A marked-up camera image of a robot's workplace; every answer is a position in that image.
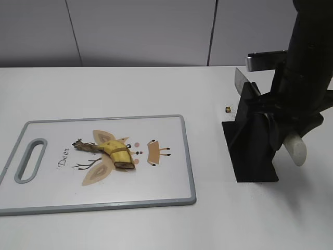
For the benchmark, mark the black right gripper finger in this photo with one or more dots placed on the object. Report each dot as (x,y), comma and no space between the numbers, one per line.
(276,133)

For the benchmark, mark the small brass nut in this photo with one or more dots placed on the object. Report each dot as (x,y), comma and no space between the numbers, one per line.
(228,109)

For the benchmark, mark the white grey cutting board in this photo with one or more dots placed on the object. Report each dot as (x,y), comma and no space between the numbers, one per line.
(45,174)

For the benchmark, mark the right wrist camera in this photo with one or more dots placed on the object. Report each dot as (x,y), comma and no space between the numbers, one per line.
(265,60)

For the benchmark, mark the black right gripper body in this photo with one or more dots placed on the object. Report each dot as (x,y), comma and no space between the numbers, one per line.
(298,94)

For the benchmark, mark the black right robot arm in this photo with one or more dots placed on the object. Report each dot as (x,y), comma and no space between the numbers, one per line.
(312,33)

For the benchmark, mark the black knife stand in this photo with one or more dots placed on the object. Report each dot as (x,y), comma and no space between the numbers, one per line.
(247,139)

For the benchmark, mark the yellow banana piece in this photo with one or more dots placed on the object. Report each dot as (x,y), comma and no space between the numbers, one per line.
(118,152)

